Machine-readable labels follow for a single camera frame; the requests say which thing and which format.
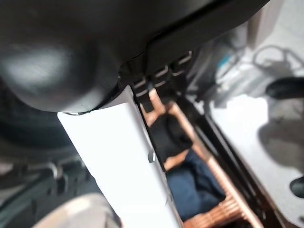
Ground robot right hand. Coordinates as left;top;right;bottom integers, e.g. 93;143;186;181
0;0;271;228

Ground black garment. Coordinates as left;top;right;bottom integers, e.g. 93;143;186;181
149;114;193;165

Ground blue rolled garment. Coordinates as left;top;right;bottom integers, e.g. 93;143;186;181
166;151;227;220

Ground rectangular wicker basket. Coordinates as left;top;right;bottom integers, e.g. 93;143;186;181
139;89;265;228

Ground thin floor cable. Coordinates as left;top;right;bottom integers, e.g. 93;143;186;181
251;44;304;72

